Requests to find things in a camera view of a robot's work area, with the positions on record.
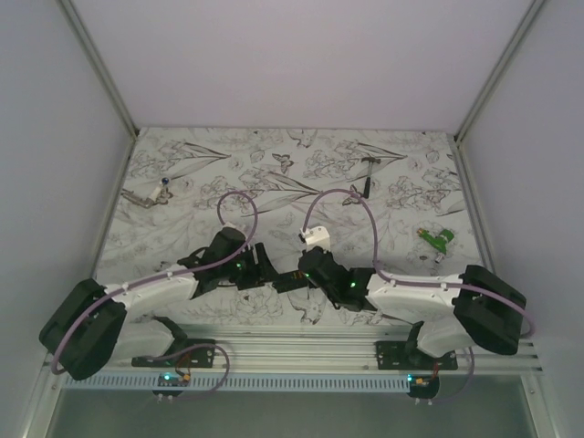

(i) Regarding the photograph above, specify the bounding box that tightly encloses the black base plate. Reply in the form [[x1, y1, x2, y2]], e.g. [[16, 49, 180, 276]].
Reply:
[[131, 339, 215, 369], [374, 340, 458, 371]]

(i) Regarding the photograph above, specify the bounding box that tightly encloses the purple cable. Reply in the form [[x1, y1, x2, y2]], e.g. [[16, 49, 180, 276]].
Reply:
[[300, 188, 536, 406], [50, 191, 261, 402]]

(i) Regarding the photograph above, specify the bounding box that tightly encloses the small black hammer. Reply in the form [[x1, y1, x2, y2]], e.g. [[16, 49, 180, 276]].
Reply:
[[361, 156, 381, 199]]

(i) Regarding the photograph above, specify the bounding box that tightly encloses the metal clip with blue bead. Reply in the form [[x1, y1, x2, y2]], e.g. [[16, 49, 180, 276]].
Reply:
[[121, 177, 173, 209]]

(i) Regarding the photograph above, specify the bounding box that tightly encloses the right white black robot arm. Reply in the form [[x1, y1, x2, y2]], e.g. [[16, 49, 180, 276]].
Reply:
[[297, 226, 527, 370]]

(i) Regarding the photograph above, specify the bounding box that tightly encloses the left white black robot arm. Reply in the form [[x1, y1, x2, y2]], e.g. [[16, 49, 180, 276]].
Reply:
[[39, 226, 278, 381]]

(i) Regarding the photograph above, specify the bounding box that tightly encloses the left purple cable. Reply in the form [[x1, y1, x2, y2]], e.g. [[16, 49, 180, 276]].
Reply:
[[50, 191, 261, 402]]

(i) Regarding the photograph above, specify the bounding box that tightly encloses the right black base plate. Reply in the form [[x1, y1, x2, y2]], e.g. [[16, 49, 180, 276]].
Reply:
[[374, 340, 458, 371]]

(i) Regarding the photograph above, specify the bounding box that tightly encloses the floral patterned table mat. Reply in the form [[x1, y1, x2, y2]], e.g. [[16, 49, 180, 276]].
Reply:
[[77, 126, 499, 327]]

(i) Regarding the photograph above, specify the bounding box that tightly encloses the black fuse box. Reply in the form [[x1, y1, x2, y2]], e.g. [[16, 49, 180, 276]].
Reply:
[[272, 270, 309, 294]]

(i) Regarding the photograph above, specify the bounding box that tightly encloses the small circuit board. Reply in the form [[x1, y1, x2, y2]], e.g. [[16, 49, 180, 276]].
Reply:
[[157, 372, 191, 388], [407, 374, 439, 391]]

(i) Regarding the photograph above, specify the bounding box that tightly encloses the right small circuit board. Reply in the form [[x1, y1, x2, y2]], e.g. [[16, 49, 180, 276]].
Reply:
[[407, 374, 439, 391]]

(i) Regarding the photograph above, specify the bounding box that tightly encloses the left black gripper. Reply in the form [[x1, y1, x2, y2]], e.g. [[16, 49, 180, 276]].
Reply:
[[220, 243, 280, 290]]

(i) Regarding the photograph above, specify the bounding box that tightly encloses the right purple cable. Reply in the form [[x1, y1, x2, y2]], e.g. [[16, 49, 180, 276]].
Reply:
[[300, 188, 536, 406]]

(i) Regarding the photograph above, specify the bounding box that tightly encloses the grey slotted cable duct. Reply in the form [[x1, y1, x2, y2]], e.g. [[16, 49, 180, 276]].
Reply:
[[63, 371, 410, 393]]

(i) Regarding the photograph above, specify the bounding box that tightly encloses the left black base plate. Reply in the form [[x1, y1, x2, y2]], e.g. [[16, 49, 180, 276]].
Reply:
[[131, 339, 215, 369]]

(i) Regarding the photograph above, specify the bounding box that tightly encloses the left small circuit board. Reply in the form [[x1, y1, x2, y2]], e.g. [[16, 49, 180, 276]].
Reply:
[[157, 372, 191, 388]]

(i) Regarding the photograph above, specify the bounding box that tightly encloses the green plastic connector part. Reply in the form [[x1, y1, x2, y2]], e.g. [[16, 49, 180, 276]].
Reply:
[[417, 228, 454, 264]]

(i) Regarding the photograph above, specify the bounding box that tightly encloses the aluminium rail frame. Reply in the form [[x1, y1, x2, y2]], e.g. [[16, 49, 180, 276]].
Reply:
[[43, 318, 547, 376]]

